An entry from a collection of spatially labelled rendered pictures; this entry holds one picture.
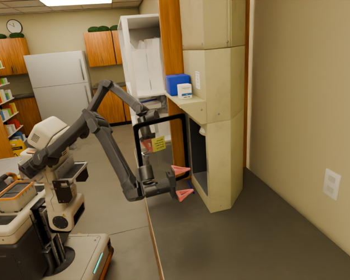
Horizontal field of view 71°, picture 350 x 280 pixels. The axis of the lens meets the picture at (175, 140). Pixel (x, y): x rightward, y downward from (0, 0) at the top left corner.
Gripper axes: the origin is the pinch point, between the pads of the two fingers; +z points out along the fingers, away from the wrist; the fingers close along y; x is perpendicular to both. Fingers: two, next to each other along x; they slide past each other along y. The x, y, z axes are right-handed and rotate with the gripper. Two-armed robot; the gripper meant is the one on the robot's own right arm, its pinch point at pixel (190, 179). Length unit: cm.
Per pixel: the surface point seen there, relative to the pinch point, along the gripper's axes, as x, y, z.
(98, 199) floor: 209, -92, -72
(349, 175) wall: -24, -3, 55
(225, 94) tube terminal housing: 4.4, 31.9, 21.7
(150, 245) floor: 112, -107, -21
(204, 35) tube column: 2, 56, 14
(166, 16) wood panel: 37, 72, 9
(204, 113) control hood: 5.3, 25.6, 11.7
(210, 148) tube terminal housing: 7.4, 9.2, 13.5
